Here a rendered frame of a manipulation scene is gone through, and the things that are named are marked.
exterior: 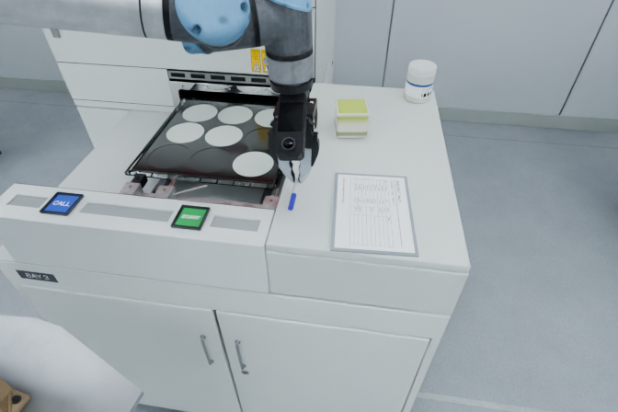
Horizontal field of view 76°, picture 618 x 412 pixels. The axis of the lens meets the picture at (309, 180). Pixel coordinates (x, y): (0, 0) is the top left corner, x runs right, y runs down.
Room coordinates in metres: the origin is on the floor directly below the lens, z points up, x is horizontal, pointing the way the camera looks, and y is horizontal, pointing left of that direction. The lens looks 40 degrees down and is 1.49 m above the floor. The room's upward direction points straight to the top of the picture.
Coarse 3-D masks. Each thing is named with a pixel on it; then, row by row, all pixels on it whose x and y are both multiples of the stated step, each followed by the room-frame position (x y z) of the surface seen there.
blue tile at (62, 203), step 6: (60, 198) 0.57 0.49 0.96; (66, 198) 0.57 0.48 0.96; (72, 198) 0.57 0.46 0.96; (54, 204) 0.55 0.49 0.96; (60, 204) 0.55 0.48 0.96; (66, 204) 0.55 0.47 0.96; (72, 204) 0.55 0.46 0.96; (48, 210) 0.53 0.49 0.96; (54, 210) 0.53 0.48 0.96; (60, 210) 0.53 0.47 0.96; (66, 210) 0.53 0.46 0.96
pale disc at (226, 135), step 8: (216, 128) 0.92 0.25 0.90; (224, 128) 0.92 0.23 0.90; (232, 128) 0.92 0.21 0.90; (208, 136) 0.88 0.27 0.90; (216, 136) 0.88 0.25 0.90; (224, 136) 0.88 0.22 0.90; (232, 136) 0.88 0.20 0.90; (240, 136) 0.88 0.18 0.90; (216, 144) 0.84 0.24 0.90; (224, 144) 0.84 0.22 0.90
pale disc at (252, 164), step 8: (248, 152) 0.81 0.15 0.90; (256, 152) 0.81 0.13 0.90; (240, 160) 0.77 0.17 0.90; (248, 160) 0.77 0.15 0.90; (256, 160) 0.77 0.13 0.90; (264, 160) 0.77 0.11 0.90; (272, 160) 0.77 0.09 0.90; (240, 168) 0.74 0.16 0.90; (248, 168) 0.74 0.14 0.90; (256, 168) 0.74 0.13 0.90; (264, 168) 0.74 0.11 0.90; (248, 176) 0.71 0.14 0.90; (256, 176) 0.71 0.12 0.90
